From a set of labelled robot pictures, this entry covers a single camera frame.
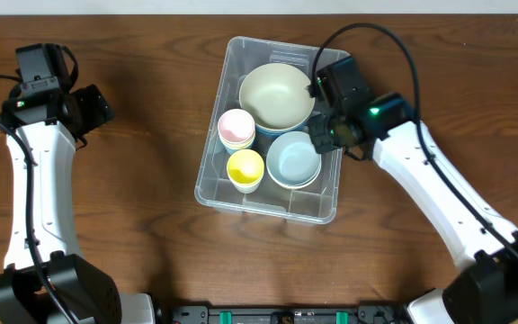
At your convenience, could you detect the light grey bowl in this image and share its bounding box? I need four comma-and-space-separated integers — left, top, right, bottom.
266, 131, 322, 185

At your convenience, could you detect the cream beige bowl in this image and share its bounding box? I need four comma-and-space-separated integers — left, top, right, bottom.
239, 63, 315, 130

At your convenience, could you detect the yellow cup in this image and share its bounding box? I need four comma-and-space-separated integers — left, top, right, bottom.
227, 149, 264, 185
219, 136, 255, 149

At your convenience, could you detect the pink cup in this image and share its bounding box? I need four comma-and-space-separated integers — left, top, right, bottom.
218, 109, 255, 144

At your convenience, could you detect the white bowl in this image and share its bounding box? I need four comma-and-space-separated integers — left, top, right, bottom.
270, 175, 318, 190

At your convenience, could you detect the light blue cup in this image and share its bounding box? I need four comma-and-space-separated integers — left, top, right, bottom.
223, 144, 240, 155

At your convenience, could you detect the cream white cup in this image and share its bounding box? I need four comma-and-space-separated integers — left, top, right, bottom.
231, 178, 262, 194

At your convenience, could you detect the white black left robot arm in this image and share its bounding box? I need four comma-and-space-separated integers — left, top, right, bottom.
0, 79, 160, 323

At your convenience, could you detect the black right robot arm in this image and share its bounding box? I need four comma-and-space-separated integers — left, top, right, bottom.
308, 94, 518, 323

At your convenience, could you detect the clear plastic storage container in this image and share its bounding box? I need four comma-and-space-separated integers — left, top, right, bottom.
194, 36, 343, 225

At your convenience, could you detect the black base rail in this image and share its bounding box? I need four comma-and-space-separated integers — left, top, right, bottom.
163, 304, 411, 324

